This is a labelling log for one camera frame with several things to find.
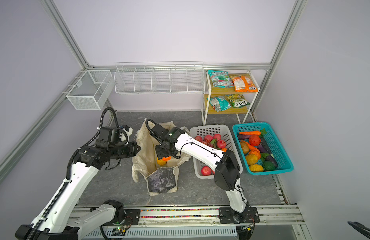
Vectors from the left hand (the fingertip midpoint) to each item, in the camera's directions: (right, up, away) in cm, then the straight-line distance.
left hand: (140, 150), depth 72 cm
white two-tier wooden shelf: (+35, +32, +12) cm, 49 cm away
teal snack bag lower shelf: (+45, +27, +27) cm, 59 cm away
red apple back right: (+43, +5, +27) cm, 51 cm away
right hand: (+10, -4, +8) cm, 13 cm away
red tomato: (+66, +3, +22) cm, 69 cm away
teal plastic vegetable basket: (+76, +2, +25) cm, 80 cm away
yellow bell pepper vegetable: (+60, -7, +12) cm, 61 cm away
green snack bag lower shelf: (+57, +29, +30) cm, 71 cm away
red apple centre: (+45, 0, +24) cm, 51 cm away
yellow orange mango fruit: (+7, -10, +16) cm, 20 cm away
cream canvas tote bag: (+11, -11, -4) cm, 16 cm away
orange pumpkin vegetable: (+64, -4, +17) cm, 66 cm away
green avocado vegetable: (+69, -11, +12) cm, 71 cm away
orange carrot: (+66, +7, +27) cm, 72 cm away
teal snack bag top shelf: (+43, +40, +16) cm, 61 cm away
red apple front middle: (+36, +3, +26) cm, 45 cm away
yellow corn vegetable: (+62, -12, +12) cm, 65 cm away
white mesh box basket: (-41, +35, +27) cm, 61 cm away
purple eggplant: (+71, -4, +22) cm, 74 cm away
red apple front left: (+34, -14, +12) cm, 38 cm away
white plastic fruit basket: (+45, +9, +27) cm, 53 cm away
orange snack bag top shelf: (+55, +36, +12) cm, 67 cm away
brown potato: (+59, -2, +22) cm, 63 cm away
